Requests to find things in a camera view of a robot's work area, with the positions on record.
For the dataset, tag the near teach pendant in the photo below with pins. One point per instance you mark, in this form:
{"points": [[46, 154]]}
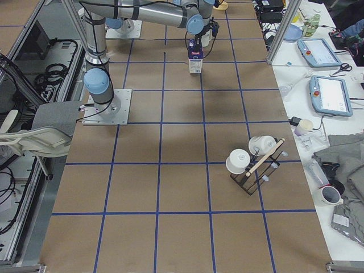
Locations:
{"points": [[330, 96]]}

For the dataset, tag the lavender cup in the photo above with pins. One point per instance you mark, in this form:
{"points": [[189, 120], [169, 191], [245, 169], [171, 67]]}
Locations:
{"points": [[304, 126]]}

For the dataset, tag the black scissors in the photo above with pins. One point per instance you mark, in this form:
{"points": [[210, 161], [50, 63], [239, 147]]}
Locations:
{"points": [[344, 67]]}

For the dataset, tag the black wire cup rack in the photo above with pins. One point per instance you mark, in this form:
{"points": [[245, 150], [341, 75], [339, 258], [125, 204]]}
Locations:
{"points": [[257, 172]]}

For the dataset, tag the white mug dark interior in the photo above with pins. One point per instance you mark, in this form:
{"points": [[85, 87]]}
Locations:
{"points": [[327, 195]]}

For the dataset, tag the blue plate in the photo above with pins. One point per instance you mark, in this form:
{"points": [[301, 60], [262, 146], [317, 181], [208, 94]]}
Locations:
{"points": [[293, 33]]}

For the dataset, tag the white mug on rack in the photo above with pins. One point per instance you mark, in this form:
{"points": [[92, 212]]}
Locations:
{"points": [[260, 145]]}

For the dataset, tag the milk carton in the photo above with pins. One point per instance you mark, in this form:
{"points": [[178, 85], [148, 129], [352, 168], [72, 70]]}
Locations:
{"points": [[195, 56]]}

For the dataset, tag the clear plastic bottle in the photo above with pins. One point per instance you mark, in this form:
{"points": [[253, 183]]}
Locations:
{"points": [[317, 173]]}

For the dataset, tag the green patterned bottle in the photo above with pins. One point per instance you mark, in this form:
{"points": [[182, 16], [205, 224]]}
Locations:
{"points": [[311, 25]]}

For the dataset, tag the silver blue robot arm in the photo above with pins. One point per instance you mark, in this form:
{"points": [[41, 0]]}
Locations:
{"points": [[189, 15]]}

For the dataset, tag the grey cloth pile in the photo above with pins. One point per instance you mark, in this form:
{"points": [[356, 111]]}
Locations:
{"points": [[347, 152]]}

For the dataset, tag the far teach pendant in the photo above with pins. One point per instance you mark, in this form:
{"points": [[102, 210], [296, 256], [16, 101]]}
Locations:
{"points": [[318, 53]]}

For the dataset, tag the teach pendant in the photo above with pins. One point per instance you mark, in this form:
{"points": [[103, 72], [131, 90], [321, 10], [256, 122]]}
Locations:
{"points": [[318, 53], [330, 96]]}

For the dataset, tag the aluminium frame post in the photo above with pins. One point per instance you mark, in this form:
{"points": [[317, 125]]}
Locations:
{"points": [[291, 10]]}

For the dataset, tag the square metal base plate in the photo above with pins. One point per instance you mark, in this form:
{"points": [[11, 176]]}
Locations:
{"points": [[117, 113]]}

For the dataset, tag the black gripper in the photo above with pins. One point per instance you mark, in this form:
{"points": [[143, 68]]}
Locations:
{"points": [[198, 38]]}

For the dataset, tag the grey white office chair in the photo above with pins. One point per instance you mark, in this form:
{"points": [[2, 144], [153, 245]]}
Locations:
{"points": [[50, 135]]}

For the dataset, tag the white cup on rack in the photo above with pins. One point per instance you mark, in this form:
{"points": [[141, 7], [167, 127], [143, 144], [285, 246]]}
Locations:
{"points": [[237, 161]]}

